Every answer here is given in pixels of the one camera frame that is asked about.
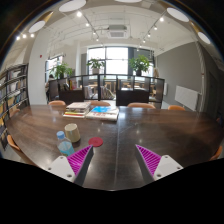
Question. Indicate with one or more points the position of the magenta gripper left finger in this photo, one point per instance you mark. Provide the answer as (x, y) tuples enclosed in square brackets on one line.
[(74, 167)]

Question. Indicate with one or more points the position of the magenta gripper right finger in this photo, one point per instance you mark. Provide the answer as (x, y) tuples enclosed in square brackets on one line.
[(153, 166)]

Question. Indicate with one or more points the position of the clear plastic water bottle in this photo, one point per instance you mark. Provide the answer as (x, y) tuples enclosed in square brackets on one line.
[(64, 144)]

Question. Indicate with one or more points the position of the red round coaster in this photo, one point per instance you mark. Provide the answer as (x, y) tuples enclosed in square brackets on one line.
[(95, 141)]

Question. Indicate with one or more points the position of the beige ceramic mug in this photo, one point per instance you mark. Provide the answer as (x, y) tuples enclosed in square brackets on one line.
[(72, 132)]

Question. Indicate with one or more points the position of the left stack of books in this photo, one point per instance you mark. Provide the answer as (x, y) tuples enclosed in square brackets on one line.
[(77, 109)]

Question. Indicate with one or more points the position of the orange chair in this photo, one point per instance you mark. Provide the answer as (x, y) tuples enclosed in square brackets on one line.
[(18, 150), (99, 103), (176, 107), (57, 102), (217, 154), (141, 105)]

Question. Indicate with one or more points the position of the orange chair right side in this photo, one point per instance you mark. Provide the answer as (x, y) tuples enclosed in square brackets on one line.
[(217, 154)]

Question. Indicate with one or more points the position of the orange chair far right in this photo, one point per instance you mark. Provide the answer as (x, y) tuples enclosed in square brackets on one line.
[(176, 107)]

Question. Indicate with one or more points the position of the orange chair far left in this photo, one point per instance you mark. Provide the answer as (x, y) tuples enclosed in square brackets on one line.
[(57, 102)]

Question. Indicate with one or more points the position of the orange chair left side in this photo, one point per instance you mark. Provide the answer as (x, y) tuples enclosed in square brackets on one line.
[(18, 150)]

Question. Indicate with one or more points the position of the black divider shelf unit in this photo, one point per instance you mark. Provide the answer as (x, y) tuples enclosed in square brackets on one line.
[(122, 89)]

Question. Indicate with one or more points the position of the left potted plant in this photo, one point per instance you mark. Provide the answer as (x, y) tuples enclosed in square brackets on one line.
[(61, 71)]

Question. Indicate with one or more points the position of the potted plant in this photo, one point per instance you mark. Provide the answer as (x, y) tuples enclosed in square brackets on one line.
[(139, 64), (95, 65), (61, 71)]

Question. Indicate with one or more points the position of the bookshelf with books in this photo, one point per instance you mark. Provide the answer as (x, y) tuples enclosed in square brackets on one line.
[(13, 95)]

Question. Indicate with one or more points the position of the right potted plant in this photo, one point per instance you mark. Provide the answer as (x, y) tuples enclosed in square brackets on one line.
[(139, 64)]

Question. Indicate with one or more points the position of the middle potted plant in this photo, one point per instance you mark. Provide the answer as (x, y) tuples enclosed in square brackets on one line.
[(95, 65)]

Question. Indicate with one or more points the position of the ceiling air conditioner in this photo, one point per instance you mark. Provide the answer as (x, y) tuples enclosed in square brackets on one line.
[(117, 31)]

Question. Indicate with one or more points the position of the white wall radiator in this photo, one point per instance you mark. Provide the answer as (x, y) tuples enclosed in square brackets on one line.
[(186, 97)]

